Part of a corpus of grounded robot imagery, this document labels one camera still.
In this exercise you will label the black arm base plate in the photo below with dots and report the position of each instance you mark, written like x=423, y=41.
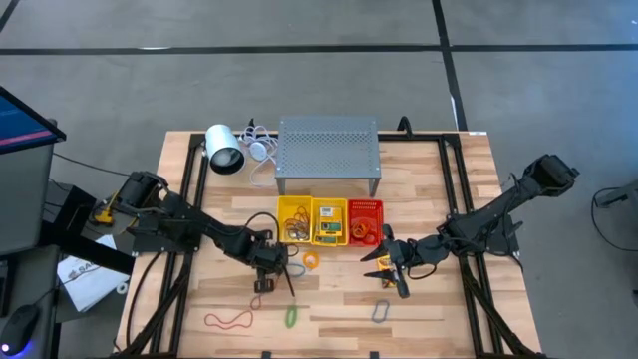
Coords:
x=498, y=244
x=149, y=244

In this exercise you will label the large red rubber band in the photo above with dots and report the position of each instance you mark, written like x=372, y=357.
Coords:
x=205, y=320

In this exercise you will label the brown rubber band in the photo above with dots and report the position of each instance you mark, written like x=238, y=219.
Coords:
x=300, y=230

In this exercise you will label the small crayon box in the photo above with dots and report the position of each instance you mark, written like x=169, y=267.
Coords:
x=321, y=242

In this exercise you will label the black computer mouse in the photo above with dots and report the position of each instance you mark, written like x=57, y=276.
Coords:
x=17, y=329

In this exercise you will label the grey perforated metal shelf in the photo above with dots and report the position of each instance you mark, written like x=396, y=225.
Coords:
x=329, y=149

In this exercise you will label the grey floor stand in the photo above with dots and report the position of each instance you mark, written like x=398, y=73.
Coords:
x=623, y=197

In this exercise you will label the long red rubber band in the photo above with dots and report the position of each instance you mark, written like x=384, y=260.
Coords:
x=258, y=297

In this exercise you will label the black stand beam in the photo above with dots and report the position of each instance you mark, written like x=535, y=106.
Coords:
x=85, y=249

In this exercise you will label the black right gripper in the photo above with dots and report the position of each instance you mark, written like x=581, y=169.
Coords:
x=404, y=256

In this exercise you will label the yellow plastic basket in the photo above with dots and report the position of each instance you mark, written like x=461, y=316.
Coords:
x=315, y=209
x=280, y=209

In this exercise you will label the monitor with blue screen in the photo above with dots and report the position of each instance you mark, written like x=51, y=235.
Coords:
x=20, y=124

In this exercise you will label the white round puck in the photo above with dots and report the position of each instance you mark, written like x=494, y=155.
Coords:
x=258, y=150

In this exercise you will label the white label sticker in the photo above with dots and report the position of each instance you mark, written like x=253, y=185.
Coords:
x=476, y=133

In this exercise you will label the white paper sheet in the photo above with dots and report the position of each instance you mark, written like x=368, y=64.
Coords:
x=90, y=289

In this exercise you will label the red plastic basket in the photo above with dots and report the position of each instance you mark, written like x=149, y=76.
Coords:
x=364, y=207

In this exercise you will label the white cylindrical spot lamp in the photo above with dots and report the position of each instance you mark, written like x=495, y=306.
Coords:
x=222, y=142

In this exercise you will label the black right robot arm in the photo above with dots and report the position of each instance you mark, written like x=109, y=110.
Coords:
x=498, y=209

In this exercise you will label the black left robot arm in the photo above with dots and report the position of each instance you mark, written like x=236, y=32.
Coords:
x=199, y=227

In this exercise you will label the grey cabinet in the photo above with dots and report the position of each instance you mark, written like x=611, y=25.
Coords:
x=25, y=199

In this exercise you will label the dark grey desk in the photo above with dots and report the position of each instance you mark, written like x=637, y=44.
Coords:
x=47, y=279

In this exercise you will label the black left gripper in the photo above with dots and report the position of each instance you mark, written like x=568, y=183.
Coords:
x=269, y=256

